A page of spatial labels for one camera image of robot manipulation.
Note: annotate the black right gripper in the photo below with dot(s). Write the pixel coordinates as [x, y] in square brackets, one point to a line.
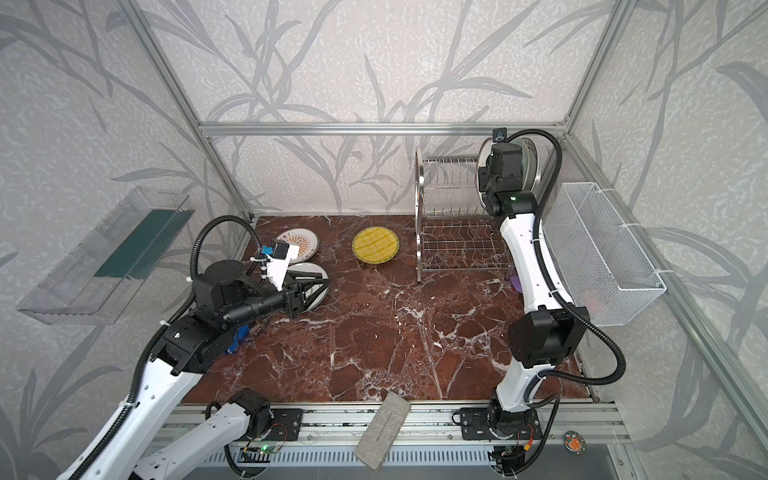
[496, 159]

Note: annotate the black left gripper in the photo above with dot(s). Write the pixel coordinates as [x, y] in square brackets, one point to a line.
[291, 297]

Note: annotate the light green flower plate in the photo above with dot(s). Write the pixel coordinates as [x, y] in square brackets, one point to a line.
[525, 148]

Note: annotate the dark green rimmed white plate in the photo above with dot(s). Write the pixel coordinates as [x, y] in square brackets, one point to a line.
[534, 164]

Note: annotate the yellow green woven plate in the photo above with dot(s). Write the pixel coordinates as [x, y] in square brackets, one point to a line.
[375, 245]

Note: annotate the orange sunburst plate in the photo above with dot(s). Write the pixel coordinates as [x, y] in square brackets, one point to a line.
[306, 239]
[482, 170]

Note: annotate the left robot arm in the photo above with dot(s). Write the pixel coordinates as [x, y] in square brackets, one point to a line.
[175, 359]

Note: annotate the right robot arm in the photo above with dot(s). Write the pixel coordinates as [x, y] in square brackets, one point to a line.
[552, 325]

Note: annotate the steel dish rack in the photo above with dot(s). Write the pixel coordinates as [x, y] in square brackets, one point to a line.
[453, 232]

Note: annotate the white plate with green rim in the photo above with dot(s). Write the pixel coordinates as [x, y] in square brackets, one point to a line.
[313, 281]

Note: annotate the grey sponge block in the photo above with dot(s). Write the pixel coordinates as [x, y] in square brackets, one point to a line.
[378, 438]

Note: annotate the small round orange gadget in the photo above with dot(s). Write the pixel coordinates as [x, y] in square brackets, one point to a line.
[574, 442]

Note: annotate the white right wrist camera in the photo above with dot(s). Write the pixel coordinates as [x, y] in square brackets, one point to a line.
[499, 135]

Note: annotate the blue handled tool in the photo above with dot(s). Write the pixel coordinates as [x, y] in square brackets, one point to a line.
[238, 338]

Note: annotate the white wire basket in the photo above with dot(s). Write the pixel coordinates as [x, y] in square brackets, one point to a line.
[598, 256]

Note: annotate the clear plastic wall shelf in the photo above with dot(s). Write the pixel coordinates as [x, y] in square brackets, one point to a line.
[95, 282]

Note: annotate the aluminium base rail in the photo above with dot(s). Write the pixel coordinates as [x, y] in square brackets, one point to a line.
[421, 433]

